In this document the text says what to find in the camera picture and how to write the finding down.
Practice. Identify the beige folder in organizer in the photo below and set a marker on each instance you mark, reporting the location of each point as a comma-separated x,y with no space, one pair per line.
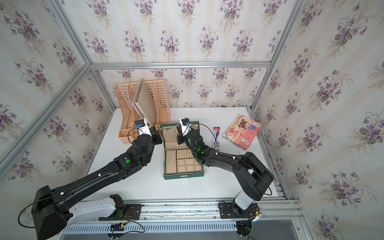
143,104

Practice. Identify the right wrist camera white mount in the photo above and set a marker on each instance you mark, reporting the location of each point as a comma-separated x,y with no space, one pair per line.
185,126

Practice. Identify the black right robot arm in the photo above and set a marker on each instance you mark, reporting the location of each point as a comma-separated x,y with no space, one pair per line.
253,176

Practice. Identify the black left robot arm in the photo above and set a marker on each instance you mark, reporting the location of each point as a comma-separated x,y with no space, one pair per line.
51,207

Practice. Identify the aluminium front rail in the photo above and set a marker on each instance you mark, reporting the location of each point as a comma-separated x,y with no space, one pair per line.
184,210

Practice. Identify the pink cartoon spiral notebook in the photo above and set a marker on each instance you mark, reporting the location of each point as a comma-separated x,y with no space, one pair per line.
242,131

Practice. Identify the green jewelry box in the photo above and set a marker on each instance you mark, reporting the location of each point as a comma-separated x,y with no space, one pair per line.
179,161

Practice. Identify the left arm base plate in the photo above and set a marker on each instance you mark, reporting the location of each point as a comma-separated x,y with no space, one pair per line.
123,211

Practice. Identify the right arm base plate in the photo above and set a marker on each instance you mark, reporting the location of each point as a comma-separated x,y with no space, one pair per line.
229,210

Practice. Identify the peach plastic file organizer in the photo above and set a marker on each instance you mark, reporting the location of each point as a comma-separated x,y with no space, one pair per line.
124,93

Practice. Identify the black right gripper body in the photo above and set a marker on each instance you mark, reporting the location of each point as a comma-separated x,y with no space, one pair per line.
180,139

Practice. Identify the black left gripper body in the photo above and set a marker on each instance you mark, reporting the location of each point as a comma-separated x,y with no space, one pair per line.
156,139

